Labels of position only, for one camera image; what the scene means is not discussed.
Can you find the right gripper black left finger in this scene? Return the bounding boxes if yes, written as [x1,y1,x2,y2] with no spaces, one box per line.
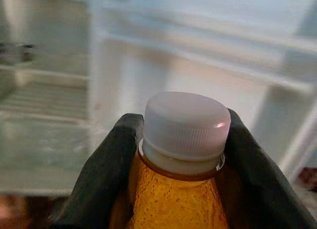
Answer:
[48,112,146,229]

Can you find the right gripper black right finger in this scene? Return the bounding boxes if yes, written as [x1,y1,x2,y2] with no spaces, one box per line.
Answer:
[219,107,317,229]

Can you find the orange drink bottle white cap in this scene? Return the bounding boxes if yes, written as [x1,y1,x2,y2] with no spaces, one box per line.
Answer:
[111,90,232,229]

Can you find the white fridge cabinet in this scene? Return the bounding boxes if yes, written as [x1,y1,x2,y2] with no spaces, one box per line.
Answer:
[0,0,95,197]

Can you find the white fridge door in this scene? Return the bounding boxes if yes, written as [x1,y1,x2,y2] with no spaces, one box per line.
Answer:
[91,0,317,190]

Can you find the white wire fridge shelf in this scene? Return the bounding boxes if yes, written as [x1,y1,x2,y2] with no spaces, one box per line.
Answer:
[0,85,90,116]

